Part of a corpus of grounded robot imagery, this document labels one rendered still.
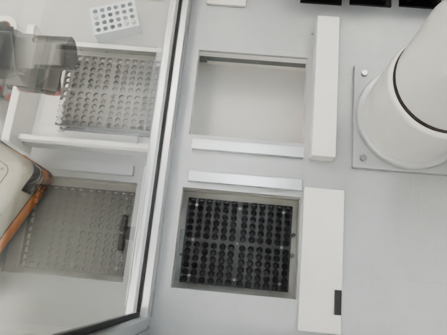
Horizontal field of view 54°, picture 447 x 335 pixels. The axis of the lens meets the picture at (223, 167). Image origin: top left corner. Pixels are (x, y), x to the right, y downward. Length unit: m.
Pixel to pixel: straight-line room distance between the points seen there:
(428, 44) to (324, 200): 0.35
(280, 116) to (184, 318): 0.51
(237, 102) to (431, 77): 0.51
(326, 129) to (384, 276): 0.31
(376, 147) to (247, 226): 0.31
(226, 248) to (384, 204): 0.33
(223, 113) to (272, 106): 0.12
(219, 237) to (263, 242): 0.09
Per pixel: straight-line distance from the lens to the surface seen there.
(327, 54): 1.00
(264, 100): 1.10
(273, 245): 0.94
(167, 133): 0.90
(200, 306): 0.89
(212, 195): 1.02
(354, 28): 1.09
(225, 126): 1.07
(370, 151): 0.96
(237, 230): 0.94
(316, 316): 0.89
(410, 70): 0.78
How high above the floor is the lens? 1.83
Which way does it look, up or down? 75 degrees down
